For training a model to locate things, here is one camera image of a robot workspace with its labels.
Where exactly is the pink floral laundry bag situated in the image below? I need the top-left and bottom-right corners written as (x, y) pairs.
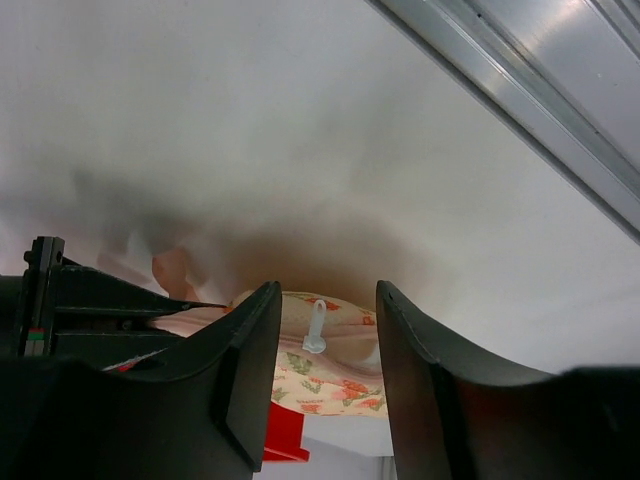
top-left (149, 249), bottom-right (391, 418)

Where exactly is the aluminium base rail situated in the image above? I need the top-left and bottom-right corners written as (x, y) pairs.
top-left (374, 0), bottom-right (639, 238)

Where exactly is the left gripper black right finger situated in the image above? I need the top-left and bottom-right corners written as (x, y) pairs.
top-left (376, 281), bottom-right (639, 479)

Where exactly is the white zipper pull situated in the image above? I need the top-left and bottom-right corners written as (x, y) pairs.
top-left (302, 299), bottom-right (327, 354)

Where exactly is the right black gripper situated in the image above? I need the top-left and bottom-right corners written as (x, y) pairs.
top-left (1, 236), bottom-right (209, 360)

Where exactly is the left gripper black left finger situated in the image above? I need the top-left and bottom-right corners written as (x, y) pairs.
top-left (1, 282), bottom-right (282, 479)

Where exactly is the red plastic bin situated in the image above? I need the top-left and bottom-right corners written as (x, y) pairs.
top-left (263, 402), bottom-right (310, 463)

